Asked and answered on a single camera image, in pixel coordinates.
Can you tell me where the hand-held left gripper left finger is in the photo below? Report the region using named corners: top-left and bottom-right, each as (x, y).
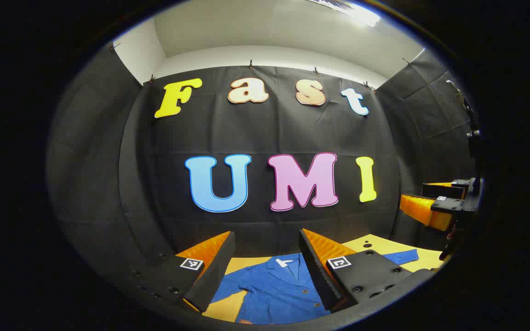
top-left (127, 231), bottom-right (236, 314)

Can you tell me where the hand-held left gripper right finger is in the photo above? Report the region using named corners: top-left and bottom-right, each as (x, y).
top-left (298, 228), bottom-right (436, 314)

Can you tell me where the blue corduroy shirt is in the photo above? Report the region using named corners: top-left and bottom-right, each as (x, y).
top-left (210, 248), bottom-right (420, 325)

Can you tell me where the black backdrop cloth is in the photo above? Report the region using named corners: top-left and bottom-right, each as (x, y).
top-left (46, 44), bottom-right (477, 295)

